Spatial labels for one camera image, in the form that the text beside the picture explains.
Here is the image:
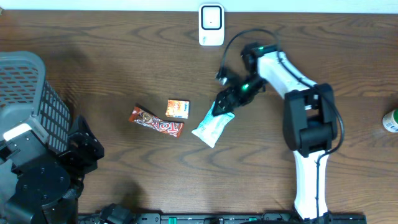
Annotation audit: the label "right black cable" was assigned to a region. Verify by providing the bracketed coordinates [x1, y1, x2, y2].
[219, 28, 345, 224]

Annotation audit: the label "grey plastic mesh basket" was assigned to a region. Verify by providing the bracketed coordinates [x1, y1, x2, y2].
[1, 51, 71, 154]

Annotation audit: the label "white barcode scanner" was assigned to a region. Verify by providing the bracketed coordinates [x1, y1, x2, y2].
[198, 3, 225, 46]

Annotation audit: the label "orange tissue pack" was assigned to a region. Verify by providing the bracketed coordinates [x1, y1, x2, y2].
[165, 100, 190, 119]

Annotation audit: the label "red chocolate bar wrapper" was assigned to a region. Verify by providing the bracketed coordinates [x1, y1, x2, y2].
[129, 106, 184, 138]

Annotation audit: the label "teal wet wipes pack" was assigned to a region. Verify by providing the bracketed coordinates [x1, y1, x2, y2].
[192, 102, 235, 148]

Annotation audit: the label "green lid seasoning jar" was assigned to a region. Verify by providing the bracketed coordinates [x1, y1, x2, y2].
[382, 109, 398, 133]

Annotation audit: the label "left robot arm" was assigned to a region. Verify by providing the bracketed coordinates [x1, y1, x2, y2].
[1, 116, 121, 223]

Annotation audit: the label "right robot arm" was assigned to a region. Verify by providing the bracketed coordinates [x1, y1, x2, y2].
[211, 43, 339, 223]

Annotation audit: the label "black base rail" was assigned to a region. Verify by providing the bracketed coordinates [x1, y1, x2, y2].
[79, 212, 368, 224]

